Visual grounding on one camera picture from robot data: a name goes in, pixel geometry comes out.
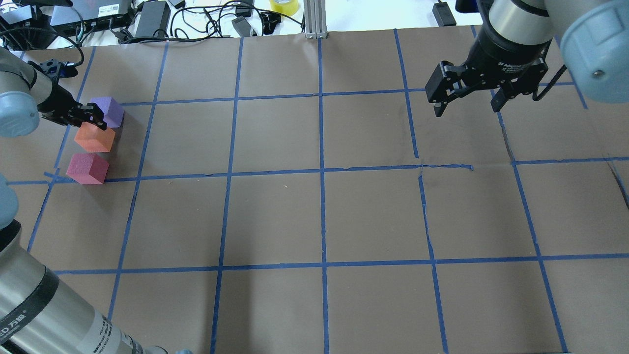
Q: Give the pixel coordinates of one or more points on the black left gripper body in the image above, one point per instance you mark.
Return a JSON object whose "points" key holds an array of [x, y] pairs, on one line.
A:
{"points": [[58, 104]]}

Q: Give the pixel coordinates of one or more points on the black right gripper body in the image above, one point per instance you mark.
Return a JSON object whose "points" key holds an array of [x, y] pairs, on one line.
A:
{"points": [[506, 53]]}

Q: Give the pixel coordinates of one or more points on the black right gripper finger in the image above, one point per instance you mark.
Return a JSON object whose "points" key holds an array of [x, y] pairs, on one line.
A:
{"points": [[449, 82], [506, 90]]}

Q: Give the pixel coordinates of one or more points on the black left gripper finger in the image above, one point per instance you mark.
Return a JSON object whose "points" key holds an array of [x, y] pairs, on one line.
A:
{"points": [[88, 113]]}

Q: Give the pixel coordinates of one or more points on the orange foam cube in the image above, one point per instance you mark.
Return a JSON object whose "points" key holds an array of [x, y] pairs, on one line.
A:
{"points": [[93, 139]]}

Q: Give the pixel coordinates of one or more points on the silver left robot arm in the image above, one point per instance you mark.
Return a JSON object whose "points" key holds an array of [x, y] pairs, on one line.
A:
{"points": [[40, 313]]}

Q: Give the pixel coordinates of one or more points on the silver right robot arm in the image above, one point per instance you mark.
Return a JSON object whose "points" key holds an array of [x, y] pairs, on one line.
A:
{"points": [[589, 38]]}

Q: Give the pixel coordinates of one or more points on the purple foam cube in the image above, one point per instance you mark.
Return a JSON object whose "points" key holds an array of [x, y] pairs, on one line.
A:
{"points": [[113, 112]]}

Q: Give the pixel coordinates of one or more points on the red foam cube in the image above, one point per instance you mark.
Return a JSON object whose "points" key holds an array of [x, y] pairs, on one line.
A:
{"points": [[88, 168]]}

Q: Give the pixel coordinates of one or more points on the black power adapter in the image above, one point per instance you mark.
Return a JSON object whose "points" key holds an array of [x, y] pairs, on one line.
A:
{"points": [[443, 14]]}

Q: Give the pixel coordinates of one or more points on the black power brick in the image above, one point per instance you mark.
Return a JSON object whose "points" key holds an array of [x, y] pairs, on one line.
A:
{"points": [[153, 20]]}

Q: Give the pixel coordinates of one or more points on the yellow tape roll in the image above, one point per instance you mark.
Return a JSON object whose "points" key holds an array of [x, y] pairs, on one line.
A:
{"points": [[286, 7]]}

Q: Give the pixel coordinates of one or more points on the aluminium frame post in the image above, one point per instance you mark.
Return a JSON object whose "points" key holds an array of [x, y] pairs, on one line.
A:
{"points": [[314, 16]]}

